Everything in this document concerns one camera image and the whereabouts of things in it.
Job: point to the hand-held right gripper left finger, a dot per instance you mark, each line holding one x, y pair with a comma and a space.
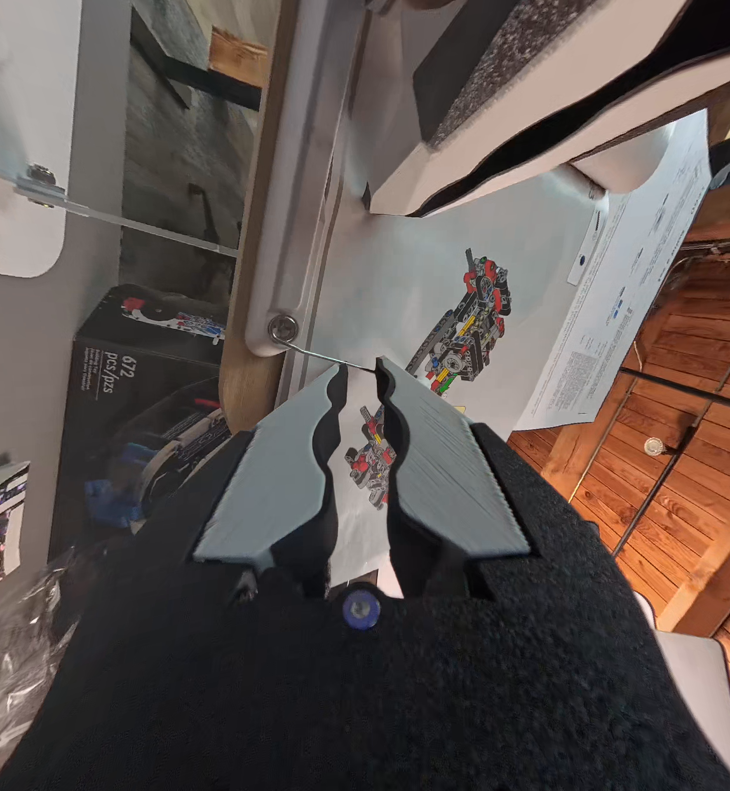
266, 494

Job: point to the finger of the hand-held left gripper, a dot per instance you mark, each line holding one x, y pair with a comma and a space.
618, 160
402, 185

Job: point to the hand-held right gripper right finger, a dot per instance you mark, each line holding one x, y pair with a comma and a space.
457, 488

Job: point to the instruction booklet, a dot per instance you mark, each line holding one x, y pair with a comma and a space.
414, 278

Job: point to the printed task sheet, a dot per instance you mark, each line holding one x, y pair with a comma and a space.
637, 296

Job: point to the grey desk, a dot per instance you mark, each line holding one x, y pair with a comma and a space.
25, 371

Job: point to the black set box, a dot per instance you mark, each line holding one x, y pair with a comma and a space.
123, 401

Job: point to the clear plastic bag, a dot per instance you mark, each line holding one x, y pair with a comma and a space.
12, 649

